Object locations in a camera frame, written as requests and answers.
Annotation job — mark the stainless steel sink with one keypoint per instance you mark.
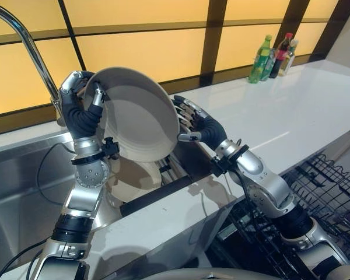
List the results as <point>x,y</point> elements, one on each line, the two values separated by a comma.
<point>26,181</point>

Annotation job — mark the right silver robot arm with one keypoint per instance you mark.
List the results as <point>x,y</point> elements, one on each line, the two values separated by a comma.
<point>268,186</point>

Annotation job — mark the green soda bottle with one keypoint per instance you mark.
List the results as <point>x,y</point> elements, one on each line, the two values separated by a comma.
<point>259,59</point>

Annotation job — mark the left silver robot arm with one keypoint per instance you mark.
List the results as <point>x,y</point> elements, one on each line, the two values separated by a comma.
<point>78,189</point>

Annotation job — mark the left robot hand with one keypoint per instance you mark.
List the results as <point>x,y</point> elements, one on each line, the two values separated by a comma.
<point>76,116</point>

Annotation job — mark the white round plate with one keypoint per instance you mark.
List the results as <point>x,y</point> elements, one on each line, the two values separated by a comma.
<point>134,113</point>

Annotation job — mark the clear oil bottle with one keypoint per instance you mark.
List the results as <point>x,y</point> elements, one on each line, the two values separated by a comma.
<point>290,58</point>

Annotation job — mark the green packaged bottle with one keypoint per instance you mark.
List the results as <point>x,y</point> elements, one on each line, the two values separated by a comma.
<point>269,65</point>

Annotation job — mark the robot torso silver body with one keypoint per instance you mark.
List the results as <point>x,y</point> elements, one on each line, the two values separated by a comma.
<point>230,274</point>

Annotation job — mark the white plate with brown shadow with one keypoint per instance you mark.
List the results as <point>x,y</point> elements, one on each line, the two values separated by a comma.
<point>137,181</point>

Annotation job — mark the chrome gooseneck faucet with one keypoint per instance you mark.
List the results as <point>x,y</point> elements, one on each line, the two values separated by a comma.
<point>32,49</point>

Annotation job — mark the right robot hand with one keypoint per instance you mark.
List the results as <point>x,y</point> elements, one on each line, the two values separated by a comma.
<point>205,125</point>

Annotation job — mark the dark cola bottle red cap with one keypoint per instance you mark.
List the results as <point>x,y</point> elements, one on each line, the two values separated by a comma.
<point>280,55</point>

